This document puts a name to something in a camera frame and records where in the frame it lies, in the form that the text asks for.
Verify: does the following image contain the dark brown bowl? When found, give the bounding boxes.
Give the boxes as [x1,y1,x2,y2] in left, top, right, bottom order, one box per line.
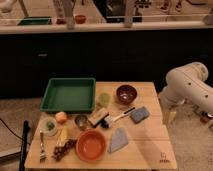
[116,85,137,105]

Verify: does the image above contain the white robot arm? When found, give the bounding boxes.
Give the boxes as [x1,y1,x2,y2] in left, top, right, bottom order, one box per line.
[159,62,213,124]

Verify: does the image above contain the green plastic tray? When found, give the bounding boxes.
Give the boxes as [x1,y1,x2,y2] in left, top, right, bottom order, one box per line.
[40,78,96,113]

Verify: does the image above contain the distant green tray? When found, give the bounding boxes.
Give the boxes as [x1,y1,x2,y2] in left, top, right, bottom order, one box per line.
[18,17,52,26]

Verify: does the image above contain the green cup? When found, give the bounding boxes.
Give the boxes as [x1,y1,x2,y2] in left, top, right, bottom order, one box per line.
[98,93,110,108]

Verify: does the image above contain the wooden block brush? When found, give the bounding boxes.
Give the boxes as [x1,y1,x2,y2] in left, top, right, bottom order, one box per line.
[88,108,109,127]

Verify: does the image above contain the black white dish brush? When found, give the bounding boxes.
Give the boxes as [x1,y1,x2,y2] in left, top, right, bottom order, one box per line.
[101,107,134,128]

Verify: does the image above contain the blue grey sponge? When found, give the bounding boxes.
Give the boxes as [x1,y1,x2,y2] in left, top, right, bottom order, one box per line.
[130,107,150,124]

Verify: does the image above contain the small metal cup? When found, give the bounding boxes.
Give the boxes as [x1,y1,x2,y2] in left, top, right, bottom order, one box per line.
[75,115,87,131]

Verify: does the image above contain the grey folded cloth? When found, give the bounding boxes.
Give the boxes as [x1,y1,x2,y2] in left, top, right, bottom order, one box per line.
[108,128,128,153]

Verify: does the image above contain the orange fruit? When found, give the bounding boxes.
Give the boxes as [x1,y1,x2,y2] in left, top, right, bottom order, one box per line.
[55,112,67,124]

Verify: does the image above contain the yellow banana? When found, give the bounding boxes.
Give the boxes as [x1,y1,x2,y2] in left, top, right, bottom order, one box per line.
[56,126,68,147]

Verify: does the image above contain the clear bowl with greens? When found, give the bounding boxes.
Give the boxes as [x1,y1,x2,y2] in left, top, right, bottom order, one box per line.
[39,117,58,136]

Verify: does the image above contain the distant orange bowl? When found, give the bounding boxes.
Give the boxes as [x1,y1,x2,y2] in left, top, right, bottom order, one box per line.
[75,15,86,24]

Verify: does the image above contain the bunch of dark grapes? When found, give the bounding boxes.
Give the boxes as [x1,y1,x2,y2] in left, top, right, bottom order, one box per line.
[52,139,76,161]

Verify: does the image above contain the black stand pole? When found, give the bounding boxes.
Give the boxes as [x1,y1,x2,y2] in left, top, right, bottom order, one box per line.
[19,120,30,171]

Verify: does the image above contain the silver fork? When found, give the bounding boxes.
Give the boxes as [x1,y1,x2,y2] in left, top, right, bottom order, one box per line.
[40,131,46,163]

